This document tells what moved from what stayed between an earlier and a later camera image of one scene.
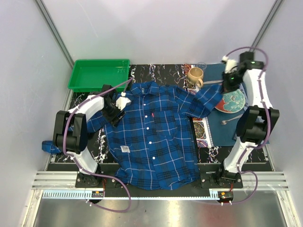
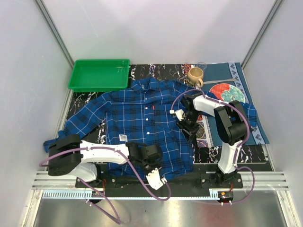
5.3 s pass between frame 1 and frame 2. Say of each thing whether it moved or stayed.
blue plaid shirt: moved
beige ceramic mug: stayed
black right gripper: moved
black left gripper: moved
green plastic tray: stayed
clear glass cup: stayed
